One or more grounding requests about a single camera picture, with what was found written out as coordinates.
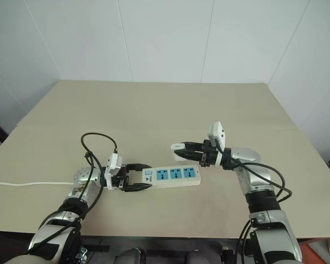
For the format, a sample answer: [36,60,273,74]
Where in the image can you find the white power strip cord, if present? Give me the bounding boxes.
[0,180,75,188]

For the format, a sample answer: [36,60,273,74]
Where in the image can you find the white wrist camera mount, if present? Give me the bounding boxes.
[103,153,123,191]
[207,120,227,166]

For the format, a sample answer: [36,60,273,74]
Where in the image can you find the orange red object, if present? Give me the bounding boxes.
[299,237,330,264]

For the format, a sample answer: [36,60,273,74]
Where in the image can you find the dark grey rounded shape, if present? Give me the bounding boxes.
[113,247,144,264]

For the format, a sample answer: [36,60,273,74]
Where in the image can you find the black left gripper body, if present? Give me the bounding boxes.
[111,164,132,191]

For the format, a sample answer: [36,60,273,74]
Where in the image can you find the white charger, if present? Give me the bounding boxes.
[169,142,189,162]

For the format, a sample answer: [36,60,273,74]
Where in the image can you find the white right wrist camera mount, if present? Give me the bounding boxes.
[207,120,227,166]

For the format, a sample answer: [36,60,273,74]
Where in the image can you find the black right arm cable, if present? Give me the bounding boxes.
[222,148,293,264]

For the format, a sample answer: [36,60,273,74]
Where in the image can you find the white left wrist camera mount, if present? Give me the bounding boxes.
[103,153,123,191]

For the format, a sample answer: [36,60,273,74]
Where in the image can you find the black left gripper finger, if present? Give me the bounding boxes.
[123,182,152,193]
[125,163,153,173]

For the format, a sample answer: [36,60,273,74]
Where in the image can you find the white power strip blue sockets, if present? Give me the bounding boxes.
[128,166,202,191]

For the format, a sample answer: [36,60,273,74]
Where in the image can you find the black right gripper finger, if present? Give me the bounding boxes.
[174,149,204,163]
[179,141,206,151]

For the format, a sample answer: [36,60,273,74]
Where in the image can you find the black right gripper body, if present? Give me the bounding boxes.
[199,139,219,167]

